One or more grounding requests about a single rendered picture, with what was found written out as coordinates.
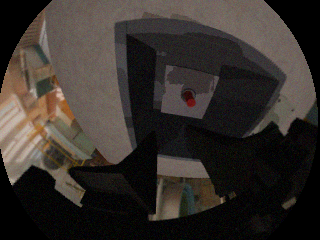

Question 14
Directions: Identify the dark red peg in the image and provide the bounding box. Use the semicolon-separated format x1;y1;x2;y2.
183;91;196;107

